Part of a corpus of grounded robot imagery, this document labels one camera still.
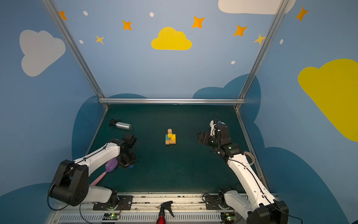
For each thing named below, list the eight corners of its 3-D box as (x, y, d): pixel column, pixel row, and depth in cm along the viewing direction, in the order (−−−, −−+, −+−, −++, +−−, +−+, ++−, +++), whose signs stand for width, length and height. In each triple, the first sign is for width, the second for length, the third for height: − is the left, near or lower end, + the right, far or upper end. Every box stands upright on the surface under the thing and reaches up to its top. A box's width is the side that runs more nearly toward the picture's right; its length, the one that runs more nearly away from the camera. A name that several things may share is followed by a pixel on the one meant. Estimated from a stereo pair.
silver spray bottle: (110, 126, 108) (108, 123, 106) (113, 120, 112) (112, 118, 109) (130, 130, 106) (129, 127, 104) (133, 124, 110) (132, 121, 107)
